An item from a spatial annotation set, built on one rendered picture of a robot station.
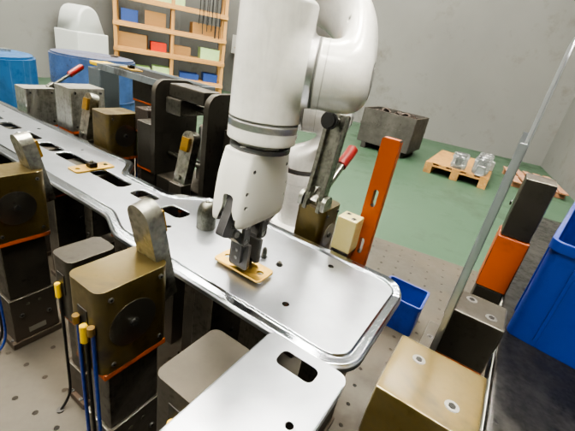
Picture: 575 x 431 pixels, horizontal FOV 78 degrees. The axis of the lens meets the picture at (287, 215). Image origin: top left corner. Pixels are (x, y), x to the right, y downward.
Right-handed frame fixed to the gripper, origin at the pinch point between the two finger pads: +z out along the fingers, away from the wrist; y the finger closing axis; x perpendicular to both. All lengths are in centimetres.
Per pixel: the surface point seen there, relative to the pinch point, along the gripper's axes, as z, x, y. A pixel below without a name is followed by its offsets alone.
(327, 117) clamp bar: -17.7, -0.3, -17.4
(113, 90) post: -4, -92, -39
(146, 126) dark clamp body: -4, -49, -20
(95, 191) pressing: 3.3, -35.2, 1.1
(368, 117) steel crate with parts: 53, -194, -569
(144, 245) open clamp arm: -3.0, -5.5, 12.5
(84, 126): 1, -70, -17
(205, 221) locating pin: 1.3, -11.6, -3.8
